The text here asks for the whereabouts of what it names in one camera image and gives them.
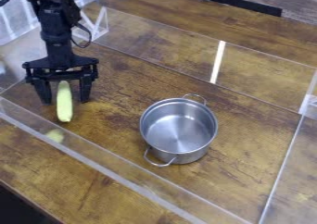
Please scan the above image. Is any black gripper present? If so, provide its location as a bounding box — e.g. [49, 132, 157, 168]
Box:
[22, 33, 98, 105]

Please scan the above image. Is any stainless steel pot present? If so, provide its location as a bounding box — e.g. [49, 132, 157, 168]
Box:
[139, 93, 217, 168]

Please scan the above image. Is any clear acrylic barrier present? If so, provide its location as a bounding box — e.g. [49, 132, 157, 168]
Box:
[0, 96, 251, 224]

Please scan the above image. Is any black bar on table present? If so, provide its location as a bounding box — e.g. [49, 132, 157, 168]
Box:
[205, 0, 282, 17]

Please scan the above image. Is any black cable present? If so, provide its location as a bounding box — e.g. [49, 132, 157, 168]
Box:
[68, 22, 93, 49]

